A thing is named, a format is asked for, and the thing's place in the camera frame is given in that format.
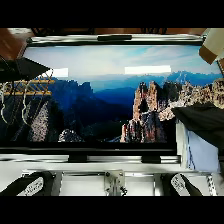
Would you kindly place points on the pale blue garment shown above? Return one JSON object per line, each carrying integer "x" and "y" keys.
{"x": 201, "y": 154}

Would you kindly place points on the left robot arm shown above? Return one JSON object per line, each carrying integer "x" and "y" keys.
{"x": 16, "y": 186}

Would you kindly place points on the cardboard box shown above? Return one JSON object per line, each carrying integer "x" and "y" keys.
{"x": 213, "y": 46}

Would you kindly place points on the silver frame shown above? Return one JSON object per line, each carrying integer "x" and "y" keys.
{"x": 113, "y": 165}

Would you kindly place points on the black garment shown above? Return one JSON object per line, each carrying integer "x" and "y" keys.
{"x": 203, "y": 121}
{"x": 23, "y": 68}

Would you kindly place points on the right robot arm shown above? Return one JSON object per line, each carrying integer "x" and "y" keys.
{"x": 192, "y": 188}

